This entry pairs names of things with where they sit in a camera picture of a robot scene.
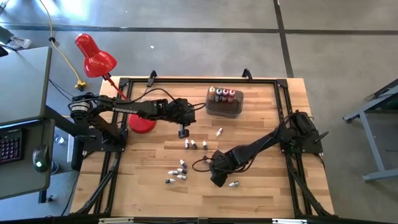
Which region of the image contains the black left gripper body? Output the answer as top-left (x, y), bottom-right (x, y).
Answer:
top-left (167, 98), bottom-right (197, 125)

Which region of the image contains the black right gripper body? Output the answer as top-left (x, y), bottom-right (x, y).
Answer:
top-left (210, 149), bottom-right (239, 177)

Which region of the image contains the grey translucent plastic bin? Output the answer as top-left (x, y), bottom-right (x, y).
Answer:
top-left (205, 88), bottom-right (244, 119)

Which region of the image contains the red desk lamp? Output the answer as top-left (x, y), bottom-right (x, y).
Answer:
top-left (74, 33), bottom-right (157, 134)

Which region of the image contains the black computer mouse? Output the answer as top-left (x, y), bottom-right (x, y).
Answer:
top-left (32, 144), bottom-right (50, 173)

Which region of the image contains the grey metal table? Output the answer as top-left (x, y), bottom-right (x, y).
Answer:
top-left (343, 77), bottom-right (398, 183)

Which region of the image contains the grey office desk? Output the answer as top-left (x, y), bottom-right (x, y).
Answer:
top-left (0, 46), bottom-right (55, 200)

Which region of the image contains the black keyboard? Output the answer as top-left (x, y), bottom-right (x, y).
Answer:
top-left (0, 129), bottom-right (23, 165)

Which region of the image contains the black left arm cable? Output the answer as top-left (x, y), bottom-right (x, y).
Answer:
top-left (126, 88), bottom-right (206, 115)

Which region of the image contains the black table rig frame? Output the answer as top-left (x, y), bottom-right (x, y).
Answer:
top-left (73, 77), bottom-right (335, 218)

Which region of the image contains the black frame clamp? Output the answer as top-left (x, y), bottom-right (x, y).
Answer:
top-left (146, 70), bottom-right (159, 88)
top-left (241, 68), bottom-right (254, 82)

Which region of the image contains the yellow extension cable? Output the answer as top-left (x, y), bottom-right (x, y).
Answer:
top-left (39, 0), bottom-right (88, 91)

